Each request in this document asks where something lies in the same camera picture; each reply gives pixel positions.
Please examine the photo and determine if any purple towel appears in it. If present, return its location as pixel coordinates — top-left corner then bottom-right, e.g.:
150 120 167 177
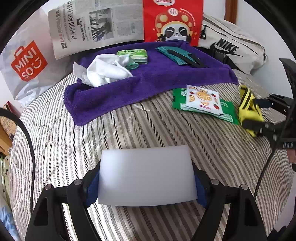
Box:
64 41 238 126

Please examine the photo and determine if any folded newspaper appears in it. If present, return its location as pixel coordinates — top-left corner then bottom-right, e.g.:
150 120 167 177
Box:
48 0 144 60

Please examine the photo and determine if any black watch strap with holes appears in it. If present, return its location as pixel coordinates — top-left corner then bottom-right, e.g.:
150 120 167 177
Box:
187 53 204 67

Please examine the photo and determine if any black cable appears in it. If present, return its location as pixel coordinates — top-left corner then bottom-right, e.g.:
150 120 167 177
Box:
0 107 37 214

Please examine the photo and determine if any white Nike waist bag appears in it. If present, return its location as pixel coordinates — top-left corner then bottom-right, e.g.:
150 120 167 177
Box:
198 14 267 74

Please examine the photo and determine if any black watch strap half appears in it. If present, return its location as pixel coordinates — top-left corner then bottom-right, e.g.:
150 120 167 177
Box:
167 50 207 68

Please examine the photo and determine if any red panda paper bag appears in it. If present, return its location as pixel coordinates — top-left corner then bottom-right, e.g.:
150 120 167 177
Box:
143 0 204 46

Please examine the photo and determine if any colourful bedding at left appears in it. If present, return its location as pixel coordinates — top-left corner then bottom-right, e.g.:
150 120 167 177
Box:
1 156 21 240

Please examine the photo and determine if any yellow mesh pouch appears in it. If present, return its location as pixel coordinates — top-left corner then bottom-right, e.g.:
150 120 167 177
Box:
238 85 264 137

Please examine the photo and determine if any white foam block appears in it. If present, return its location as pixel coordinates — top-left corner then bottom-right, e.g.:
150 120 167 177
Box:
98 146 198 207

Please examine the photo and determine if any wooden bedside shelf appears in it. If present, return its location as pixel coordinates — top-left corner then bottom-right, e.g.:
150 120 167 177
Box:
0 125 12 156

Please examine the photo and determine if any striped grey bed quilt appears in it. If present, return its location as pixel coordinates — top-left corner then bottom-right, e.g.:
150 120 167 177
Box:
9 74 293 240

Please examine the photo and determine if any white cloth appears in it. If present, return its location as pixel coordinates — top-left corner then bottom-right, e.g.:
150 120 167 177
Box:
73 54 139 87

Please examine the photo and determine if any orange fruit sticker sheet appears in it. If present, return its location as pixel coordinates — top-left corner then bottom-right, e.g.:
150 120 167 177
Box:
185 85 223 115

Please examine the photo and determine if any grey Miniso plastic bag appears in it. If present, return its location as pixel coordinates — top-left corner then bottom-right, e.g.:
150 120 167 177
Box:
1 9 73 108

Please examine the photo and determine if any teal knitted cloth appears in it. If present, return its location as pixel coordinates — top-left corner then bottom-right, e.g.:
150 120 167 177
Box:
156 46 197 66

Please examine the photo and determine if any patterned brown book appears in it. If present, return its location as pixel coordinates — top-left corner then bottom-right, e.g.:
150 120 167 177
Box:
1 101 21 140

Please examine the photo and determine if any green tissue pack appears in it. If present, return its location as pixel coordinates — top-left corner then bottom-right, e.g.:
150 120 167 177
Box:
116 49 148 64

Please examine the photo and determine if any green wet wipes packet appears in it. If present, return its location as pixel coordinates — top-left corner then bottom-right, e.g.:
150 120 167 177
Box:
172 85 239 125

